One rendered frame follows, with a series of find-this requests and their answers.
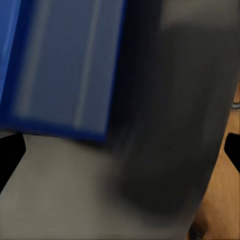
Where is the folder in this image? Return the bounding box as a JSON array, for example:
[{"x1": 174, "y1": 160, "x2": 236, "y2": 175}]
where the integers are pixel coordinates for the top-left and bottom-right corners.
[{"x1": 0, "y1": 0, "x2": 127, "y2": 142}]

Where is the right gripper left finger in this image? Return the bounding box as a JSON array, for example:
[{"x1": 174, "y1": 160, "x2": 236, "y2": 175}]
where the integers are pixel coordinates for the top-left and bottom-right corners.
[{"x1": 0, "y1": 133, "x2": 26, "y2": 193}]

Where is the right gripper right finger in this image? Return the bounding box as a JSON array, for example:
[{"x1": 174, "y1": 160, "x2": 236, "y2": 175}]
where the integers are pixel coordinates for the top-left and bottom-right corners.
[{"x1": 224, "y1": 132, "x2": 240, "y2": 173}]

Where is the swivel chair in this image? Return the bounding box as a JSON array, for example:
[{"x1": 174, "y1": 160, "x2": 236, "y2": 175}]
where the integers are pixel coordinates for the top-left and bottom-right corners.
[{"x1": 0, "y1": 0, "x2": 240, "y2": 240}]

